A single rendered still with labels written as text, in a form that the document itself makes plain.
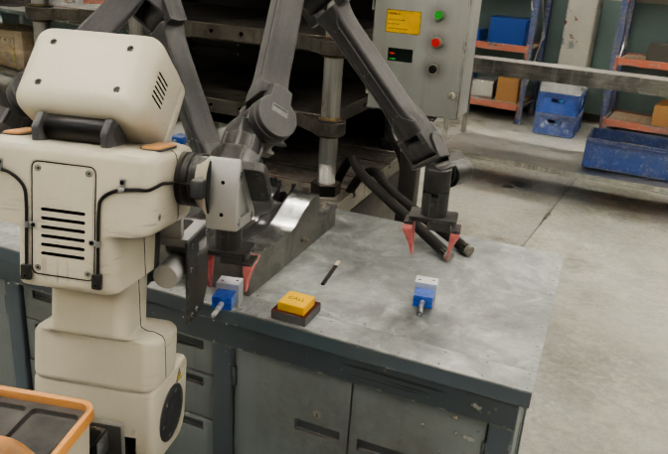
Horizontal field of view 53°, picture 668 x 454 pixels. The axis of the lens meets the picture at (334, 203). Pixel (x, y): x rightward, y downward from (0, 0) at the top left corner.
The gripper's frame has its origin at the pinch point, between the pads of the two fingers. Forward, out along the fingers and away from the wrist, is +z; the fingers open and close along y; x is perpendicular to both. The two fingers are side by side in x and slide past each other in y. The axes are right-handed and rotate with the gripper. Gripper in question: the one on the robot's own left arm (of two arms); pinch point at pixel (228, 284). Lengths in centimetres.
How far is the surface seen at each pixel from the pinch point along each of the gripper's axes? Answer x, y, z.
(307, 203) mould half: -34.2, -10.2, -7.9
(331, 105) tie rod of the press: -80, -8, -24
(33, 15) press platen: -105, 105, -42
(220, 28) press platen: -97, 33, -43
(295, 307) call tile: 3.4, -15.5, 1.5
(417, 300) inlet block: -7.9, -40.4, 2.2
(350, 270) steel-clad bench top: -24.6, -23.4, 5.1
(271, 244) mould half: -14.9, -5.8, -3.8
